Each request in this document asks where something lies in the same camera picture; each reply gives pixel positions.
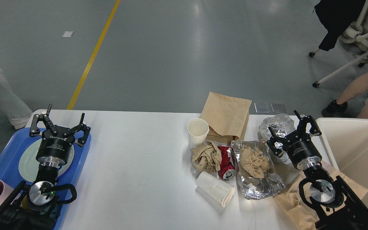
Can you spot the metal floor plate right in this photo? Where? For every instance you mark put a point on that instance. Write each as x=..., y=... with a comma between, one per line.
x=278, y=107

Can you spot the brown paper bag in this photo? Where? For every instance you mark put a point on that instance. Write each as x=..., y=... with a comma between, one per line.
x=227, y=117
x=303, y=217

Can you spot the beige plastic bin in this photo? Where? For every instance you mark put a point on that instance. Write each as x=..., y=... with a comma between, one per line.
x=346, y=143

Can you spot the brown paper bag rear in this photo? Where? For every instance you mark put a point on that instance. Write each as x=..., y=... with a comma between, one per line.
x=227, y=117

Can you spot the crumpled aluminium foil ball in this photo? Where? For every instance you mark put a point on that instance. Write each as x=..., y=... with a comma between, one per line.
x=282, y=125

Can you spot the person in grey trousers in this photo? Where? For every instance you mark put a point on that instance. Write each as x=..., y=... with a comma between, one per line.
x=17, y=112

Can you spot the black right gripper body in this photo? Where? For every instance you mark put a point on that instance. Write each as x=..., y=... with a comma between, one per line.
x=302, y=152

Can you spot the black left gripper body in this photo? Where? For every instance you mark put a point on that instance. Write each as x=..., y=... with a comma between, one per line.
x=55, y=149

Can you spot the metal floor plate left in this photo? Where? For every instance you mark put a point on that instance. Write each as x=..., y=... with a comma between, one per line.
x=262, y=108

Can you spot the dark green mug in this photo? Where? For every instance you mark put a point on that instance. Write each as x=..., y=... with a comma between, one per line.
x=24, y=203

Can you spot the aluminium foil tray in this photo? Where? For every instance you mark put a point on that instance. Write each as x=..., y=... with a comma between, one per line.
x=252, y=188

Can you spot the yellow plate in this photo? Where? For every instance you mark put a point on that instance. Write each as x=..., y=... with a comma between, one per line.
x=64, y=168

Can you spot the crumpled brown napkin left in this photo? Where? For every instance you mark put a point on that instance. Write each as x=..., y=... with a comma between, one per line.
x=207, y=157

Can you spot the crushed red soda can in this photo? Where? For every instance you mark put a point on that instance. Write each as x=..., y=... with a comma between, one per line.
x=227, y=170

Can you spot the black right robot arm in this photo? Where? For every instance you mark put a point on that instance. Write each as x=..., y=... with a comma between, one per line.
x=335, y=203

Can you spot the metal floor plate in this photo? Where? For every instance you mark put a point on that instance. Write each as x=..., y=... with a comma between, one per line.
x=278, y=107
x=262, y=108

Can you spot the white office chair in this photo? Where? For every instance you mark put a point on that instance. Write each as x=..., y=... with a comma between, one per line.
x=354, y=40

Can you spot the light green plate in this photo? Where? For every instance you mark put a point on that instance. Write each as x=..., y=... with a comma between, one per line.
x=28, y=165

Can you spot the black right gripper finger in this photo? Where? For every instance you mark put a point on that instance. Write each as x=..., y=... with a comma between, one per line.
x=275, y=139
x=307, y=128

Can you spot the brown paper bag front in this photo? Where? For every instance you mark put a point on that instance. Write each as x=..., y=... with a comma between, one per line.
x=303, y=217

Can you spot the upright white paper cup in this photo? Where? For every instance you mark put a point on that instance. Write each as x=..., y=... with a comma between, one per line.
x=197, y=130

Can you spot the lying white paper cup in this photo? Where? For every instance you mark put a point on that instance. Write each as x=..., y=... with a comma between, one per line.
x=216, y=188

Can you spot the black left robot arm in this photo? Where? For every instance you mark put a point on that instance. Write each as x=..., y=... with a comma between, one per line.
x=40, y=167

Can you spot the crumpled brown napkin in foil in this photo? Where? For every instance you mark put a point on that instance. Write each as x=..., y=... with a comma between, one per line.
x=253, y=162

